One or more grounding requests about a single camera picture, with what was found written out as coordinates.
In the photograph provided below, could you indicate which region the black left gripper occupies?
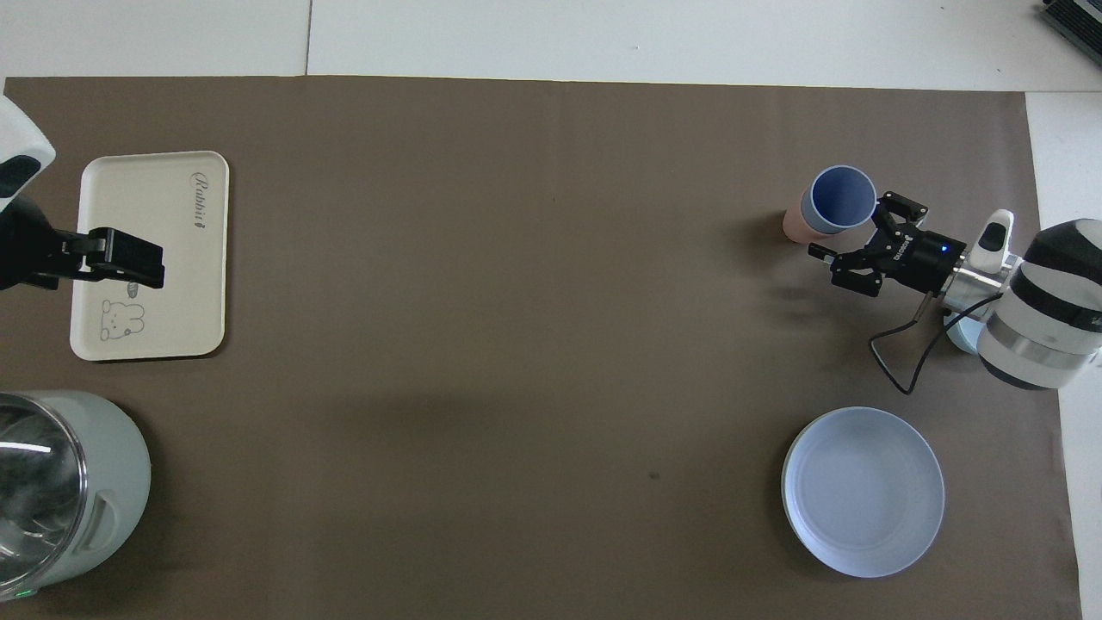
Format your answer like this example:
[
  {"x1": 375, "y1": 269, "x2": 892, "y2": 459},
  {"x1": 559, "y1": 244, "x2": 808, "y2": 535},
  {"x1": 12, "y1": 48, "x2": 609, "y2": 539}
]
[{"x1": 0, "y1": 196, "x2": 165, "y2": 292}]

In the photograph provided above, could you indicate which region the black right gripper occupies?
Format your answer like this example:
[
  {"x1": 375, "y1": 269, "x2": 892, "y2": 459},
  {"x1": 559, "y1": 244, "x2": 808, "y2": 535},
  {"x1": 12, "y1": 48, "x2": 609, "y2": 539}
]
[{"x1": 808, "y1": 191, "x2": 967, "y2": 299}]

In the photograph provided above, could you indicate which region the blue ribbed cup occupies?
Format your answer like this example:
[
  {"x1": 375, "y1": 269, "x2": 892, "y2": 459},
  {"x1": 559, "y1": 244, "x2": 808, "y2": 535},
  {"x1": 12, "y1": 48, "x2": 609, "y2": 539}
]
[{"x1": 801, "y1": 165, "x2": 878, "y2": 235}]

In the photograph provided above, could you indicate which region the pink cup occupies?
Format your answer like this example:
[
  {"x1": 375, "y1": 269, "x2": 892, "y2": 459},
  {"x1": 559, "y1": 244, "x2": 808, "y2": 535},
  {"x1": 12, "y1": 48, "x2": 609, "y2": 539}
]
[{"x1": 783, "y1": 207, "x2": 819, "y2": 245}]

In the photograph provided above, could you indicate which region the cream rabbit print tray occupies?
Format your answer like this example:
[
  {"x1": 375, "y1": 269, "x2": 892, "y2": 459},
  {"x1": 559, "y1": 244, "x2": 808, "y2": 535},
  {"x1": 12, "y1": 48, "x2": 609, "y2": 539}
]
[{"x1": 70, "y1": 151, "x2": 230, "y2": 362}]

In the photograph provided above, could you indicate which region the light blue bowl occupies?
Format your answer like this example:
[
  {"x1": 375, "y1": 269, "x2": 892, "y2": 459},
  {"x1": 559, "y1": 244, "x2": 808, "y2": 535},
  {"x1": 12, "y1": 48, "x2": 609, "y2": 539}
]
[{"x1": 943, "y1": 310, "x2": 991, "y2": 356}]

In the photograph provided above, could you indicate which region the pale green electric pot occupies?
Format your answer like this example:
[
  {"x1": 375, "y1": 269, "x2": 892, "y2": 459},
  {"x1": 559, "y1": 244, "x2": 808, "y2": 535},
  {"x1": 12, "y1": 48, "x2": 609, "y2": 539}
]
[{"x1": 0, "y1": 390, "x2": 153, "y2": 602}]

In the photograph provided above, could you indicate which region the lavender blue plate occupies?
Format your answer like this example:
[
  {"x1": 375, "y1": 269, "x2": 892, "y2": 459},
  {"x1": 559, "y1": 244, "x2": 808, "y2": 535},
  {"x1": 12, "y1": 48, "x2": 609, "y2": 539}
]
[{"x1": 781, "y1": 406, "x2": 946, "y2": 579}]

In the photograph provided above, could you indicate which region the glass pot lid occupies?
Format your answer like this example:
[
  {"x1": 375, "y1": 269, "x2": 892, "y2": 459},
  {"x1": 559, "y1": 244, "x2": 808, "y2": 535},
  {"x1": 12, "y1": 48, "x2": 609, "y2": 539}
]
[{"x1": 0, "y1": 394, "x2": 90, "y2": 597}]

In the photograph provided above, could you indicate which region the dark striped device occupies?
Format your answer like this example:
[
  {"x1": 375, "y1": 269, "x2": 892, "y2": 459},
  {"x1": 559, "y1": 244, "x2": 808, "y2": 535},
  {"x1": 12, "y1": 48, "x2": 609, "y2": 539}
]
[{"x1": 1037, "y1": 0, "x2": 1102, "y2": 46}]

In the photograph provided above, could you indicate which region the brown table mat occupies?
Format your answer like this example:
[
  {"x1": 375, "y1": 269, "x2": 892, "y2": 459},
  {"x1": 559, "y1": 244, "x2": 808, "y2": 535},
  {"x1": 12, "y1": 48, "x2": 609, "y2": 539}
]
[{"x1": 0, "y1": 76, "x2": 1083, "y2": 620}]

